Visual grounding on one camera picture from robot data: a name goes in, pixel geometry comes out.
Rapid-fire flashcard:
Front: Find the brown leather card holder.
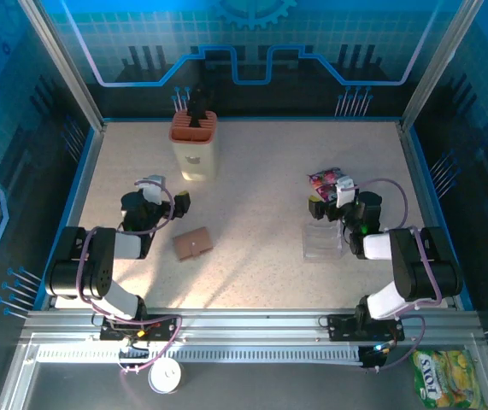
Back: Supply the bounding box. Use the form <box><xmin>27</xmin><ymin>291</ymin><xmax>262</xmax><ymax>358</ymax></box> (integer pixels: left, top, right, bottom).
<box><xmin>172</xmin><ymin>226</ymin><xmax>215</xmax><ymax>262</ymax></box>

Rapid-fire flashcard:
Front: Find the purple candy bag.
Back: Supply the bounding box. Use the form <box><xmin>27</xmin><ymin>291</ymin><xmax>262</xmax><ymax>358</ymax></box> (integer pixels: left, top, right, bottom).
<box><xmin>307</xmin><ymin>167</ymin><xmax>343</xmax><ymax>202</ymax></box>

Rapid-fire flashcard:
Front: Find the cream knife block brown top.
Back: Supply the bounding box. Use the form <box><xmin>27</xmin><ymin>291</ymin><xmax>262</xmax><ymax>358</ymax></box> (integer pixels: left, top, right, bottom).
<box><xmin>168</xmin><ymin>109</ymin><xmax>220</xmax><ymax>183</ymax></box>

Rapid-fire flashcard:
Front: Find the black electronics box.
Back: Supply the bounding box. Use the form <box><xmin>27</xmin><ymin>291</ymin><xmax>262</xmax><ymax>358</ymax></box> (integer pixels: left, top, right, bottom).
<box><xmin>359</xmin><ymin>344</ymin><xmax>388</xmax><ymax>371</ymax></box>

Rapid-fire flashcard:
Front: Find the yellow green candy bag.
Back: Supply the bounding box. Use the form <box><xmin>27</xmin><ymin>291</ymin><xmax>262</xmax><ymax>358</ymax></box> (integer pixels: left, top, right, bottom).
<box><xmin>409</xmin><ymin>348</ymin><xmax>488</xmax><ymax>410</ymax></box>

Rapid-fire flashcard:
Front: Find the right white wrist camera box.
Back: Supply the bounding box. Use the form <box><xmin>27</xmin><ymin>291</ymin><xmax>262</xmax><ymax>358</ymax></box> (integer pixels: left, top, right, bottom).
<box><xmin>335</xmin><ymin>175</ymin><xmax>359</xmax><ymax>209</ymax></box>

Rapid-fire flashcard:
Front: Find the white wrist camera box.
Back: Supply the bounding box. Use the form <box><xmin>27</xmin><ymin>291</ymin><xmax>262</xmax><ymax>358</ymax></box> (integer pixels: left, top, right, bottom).
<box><xmin>335</xmin><ymin>175</ymin><xmax>359</xmax><ymax>209</ymax></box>
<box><xmin>143</xmin><ymin>174</ymin><xmax>167</xmax><ymax>206</ymax></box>

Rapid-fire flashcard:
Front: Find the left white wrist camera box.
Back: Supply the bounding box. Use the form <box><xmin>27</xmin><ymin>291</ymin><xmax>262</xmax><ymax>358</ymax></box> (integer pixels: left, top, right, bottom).
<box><xmin>143</xmin><ymin>174</ymin><xmax>167</xmax><ymax>206</ymax></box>

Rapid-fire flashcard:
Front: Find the aluminium table side rail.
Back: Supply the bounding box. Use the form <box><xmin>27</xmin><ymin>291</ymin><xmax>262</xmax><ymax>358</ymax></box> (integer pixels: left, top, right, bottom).
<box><xmin>46</xmin><ymin>121</ymin><xmax>108</xmax><ymax>311</ymax></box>
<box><xmin>397</xmin><ymin>120</ymin><xmax>475</xmax><ymax>311</ymax></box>

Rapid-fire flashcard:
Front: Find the black handled knife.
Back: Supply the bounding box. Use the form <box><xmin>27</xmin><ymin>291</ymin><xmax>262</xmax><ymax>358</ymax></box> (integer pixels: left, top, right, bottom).
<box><xmin>188</xmin><ymin>100</ymin><xmax>209</xmax><ymax>128</ymax></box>
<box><xmin>187</xmin><ymin>84</ymin><xmax>209</xmax><ymax>115</ymax></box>

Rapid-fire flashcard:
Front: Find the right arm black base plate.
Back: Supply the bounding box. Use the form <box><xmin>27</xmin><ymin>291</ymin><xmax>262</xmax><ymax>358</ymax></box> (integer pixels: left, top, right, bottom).
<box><xmin>326</xmin><ymin>313</ymin><xmax>406</xmax><ymax>343</ymax></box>

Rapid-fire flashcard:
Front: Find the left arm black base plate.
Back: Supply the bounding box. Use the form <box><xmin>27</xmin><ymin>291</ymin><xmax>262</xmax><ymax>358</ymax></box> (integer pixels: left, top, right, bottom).
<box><xmin>99</xmin><ymin>313</ymin><xmax>180</xmax><ymax>342</ymax></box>

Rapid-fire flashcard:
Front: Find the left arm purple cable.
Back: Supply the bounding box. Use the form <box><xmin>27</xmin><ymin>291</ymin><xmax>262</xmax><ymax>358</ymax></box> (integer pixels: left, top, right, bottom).
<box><xmin>74</xmin><ymin>178</ymin><xmax>184</xmax><ymax>377</ymax></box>

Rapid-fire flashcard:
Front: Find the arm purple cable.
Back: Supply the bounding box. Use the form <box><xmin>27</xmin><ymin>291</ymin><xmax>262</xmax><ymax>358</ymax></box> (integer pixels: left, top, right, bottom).
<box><xmin>352</xmin><ymin>177</ymin><xmax>445</xmax><ymax>372</ymax></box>
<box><xmin>74</xmin><ymin>178</ymin><xmax>184</xmax><ymax>377</ymax></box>

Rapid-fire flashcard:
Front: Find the aluminium mounting rail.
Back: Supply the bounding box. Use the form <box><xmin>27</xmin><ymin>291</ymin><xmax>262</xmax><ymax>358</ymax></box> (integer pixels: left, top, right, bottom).
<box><xmin>19</xmin><ymin>309</ymin><xmax>484</xmax><ymax>343</ymax></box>

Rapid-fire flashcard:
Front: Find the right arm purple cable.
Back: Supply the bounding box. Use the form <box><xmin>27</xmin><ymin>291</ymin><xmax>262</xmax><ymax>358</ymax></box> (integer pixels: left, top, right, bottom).
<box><xmin>352</xmin><ymin>177</ymin><xmax>445</xmax><ymax>372</ymax></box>

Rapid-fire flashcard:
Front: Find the white slotted cable duct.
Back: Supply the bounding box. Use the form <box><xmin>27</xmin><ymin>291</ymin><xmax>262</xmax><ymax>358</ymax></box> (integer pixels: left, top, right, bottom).
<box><xmin>36</xmin><ymin>344</ymin><xmax>364</xmax><ymax>365</ymax></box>

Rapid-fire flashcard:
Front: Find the aluminium frame post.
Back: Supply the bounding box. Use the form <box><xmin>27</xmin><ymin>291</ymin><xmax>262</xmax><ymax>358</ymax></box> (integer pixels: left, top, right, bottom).
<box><xmin>398</xmin><ymin>0</ymin><xmax>486</xmax><ymax>132</ymax></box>
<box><xmin>15</xmin><ymin>0</ymin><xmax>109</xmax><ymax>132</ymax></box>

